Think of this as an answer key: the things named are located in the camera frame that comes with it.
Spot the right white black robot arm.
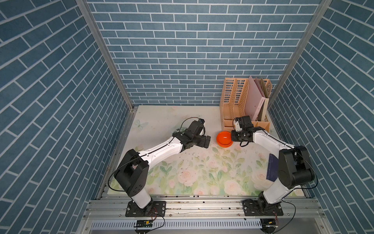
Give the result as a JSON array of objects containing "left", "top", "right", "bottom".
[{"left": 231, "top": 116, "right": 317, "bottom": 214}]

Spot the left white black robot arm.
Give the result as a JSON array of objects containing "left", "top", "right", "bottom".
[{"left": 109, "top": 117, "right": 211, "bottom": 210}]

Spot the brown folder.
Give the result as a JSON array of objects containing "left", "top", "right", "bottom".
[{"left": 257, "top": 78, "right": 272, "bottom": 121}]

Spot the pink folder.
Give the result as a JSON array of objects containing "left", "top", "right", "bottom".
[{"left": 244, "top": 77, "right": 264, "bottom": 121}]

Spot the floral table mat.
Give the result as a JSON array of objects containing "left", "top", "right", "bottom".
[{"left": 124, "top": 105, "right": 272, "bottom": 197}]

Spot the dark blue notebook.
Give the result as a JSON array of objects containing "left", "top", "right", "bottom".
[{"left": 266, "top": 154, "right": 279, "bottom": 182}]

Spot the green circuit board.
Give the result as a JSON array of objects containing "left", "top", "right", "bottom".
[{"left": 134, "top": 220, "right": 153, "bottom": 229}]

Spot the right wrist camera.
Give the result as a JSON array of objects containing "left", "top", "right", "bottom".
[{"left": 232, "top": 118, "right": 242, "bottom": 132}]

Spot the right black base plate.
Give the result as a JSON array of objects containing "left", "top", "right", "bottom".
[{"left": 242, "top": 199, "right": 284, "bottom": 216}]

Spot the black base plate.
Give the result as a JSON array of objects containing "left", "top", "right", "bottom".
[
  {"left": 125, "top": 200, "right": 167, "bottom": 217},
  {"left": 242, "top": 199, "right": 284, "bottom": 216}
]

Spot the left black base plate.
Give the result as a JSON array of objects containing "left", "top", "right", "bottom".
[{"left": 125, "top": 200, "right": 167, "bottom": 217}]

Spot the white perforated cable duct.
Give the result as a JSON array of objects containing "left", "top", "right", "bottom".
[{"left": 90, "top": 218, "right": 262, "bottom": 231}]

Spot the aluminium mounting rail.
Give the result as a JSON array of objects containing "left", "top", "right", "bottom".
[{"left": 83, "top": 196, "right": 326, "bottom": 220}]

